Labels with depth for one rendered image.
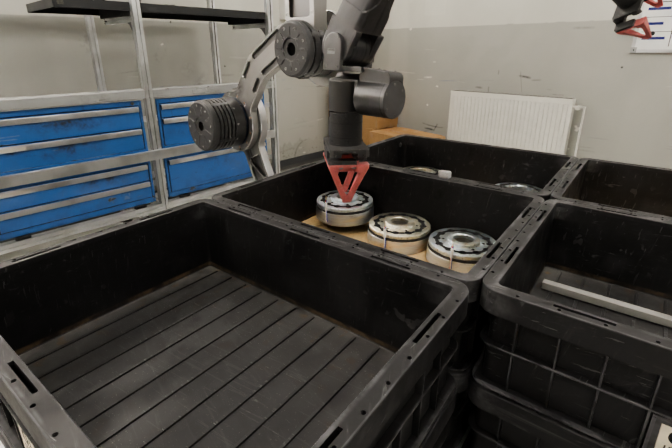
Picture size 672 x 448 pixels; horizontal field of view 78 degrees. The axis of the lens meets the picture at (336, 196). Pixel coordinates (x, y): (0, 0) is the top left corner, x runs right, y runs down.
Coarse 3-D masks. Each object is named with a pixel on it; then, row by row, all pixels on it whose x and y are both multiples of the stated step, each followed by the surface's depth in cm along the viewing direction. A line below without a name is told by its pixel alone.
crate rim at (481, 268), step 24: (312, 168) 77; (384, 168) 75; (240, 192) 64; (504, 192) 62; (264, 216) 54; (528, 216) 53; (504, 240) 47; (432, 264) 41; (480, 264) 41; (480, 288) 40
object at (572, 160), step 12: (372, 144) 93; (384, 144) 96; (456, 144) 96; (468, 144) 94; (480, 144) 94; (552, 156) 85; (564, 156) 83; (396, 168) 75; (564, 168) 75; (468, 180) 68; (552, 180) 68; (528, 192) 62; (540, 192) 62
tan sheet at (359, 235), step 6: (306, 222) 77; (312, 222) 77; (318, 222) 77; (324, 228) 74; (330, 228) 74; (336, 228) 74; (342, 228) 74; (348, 228) 74; (354, 228) 74; (360, 228) 74; (366, 228) 74; (342, 234) 72; (348, 234) 72; (354, 234) 72; (360, 234) 72; (366, 234) 72; (360, 240) 70; (366, 240) 70; (420, 258) 64
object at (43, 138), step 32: (0, 128) 176; (32, 128) 184; (64, 128) 193; (96, 128) 203; (128, 128) 214; (0, 160) 179; (32, 160) 187; (64, 160) 197; (0, 192) 182; (32, 192) 189; (64, 192) 200; (96, 192) 211; (128, 192) 222; (0, 224) 184; (32, 224) 193; (64, 224) 203
